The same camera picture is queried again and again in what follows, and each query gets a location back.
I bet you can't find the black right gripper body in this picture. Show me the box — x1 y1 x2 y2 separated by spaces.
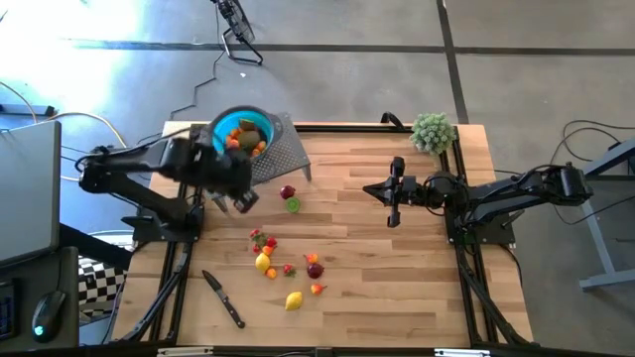
386 156 431 229

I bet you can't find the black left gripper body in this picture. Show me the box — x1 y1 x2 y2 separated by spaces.
192 138 260 214

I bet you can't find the blue collapsible colander bowl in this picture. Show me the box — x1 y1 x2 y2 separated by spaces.
206 104 285 166

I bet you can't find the gray perforated metal riser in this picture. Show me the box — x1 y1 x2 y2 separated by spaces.
193 111 313 195

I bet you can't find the green potted plant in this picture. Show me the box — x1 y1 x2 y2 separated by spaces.
409 112 457 156

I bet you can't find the black floor fan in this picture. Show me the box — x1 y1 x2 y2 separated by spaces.
210 0 264 66

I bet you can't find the black kitchen knife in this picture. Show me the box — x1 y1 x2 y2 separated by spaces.
201 269 247 330

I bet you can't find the black white checkerboard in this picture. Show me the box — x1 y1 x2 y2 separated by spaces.
77 255 131 318

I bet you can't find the dark desk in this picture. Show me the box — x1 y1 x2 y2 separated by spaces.
0 245 80 348

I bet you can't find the black computer mouse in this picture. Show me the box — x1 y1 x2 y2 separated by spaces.
31 290 66 344

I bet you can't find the black keyboard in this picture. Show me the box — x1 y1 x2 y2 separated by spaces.
0 280 21 343

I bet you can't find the black curved handle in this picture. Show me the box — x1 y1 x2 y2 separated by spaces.
380 111 413 133

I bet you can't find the black fan cable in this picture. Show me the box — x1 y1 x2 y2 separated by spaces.
168 4 222 123

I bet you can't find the yellow extension cable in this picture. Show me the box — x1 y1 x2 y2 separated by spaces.
47 111 135 182

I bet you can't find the silver bracket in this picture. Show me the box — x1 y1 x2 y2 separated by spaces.
435 348 492 357
157 346 214 357

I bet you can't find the black floor cable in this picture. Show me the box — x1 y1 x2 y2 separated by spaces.
548 118 635 249

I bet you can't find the gray metal table frame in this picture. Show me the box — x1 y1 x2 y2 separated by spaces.
577 137 635 293

